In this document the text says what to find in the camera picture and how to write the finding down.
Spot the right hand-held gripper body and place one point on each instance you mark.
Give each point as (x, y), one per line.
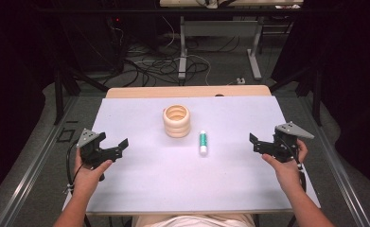
(285, 146)

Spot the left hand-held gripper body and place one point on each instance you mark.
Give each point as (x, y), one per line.
(89, 153)

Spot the green and white glue stick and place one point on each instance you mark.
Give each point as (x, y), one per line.
(203, 140)

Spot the ribbed wooden cup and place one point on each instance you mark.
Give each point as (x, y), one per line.
(177, 126)

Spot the person's right hand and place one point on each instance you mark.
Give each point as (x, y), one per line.
(288, 173)

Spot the person's left hand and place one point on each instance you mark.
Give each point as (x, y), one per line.
(86, 179)

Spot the black metal stand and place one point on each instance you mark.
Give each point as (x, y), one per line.
(58, 94)
(315, 94)

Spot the white plug adapter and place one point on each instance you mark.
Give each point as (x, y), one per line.
(240, 81)

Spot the white table mat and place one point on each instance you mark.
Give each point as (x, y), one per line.
(185, 179)

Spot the black computer case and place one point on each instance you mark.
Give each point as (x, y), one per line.
(94, 41)

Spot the person's beige clothing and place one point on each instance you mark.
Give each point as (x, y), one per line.
(195, 221)

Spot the grey metal desk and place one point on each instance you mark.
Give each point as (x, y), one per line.
(182, 47)

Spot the black crossbar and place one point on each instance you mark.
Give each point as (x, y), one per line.
(110, 10)

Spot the aluminium floor rail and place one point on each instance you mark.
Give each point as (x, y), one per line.
(340, 176)
(31, 170)

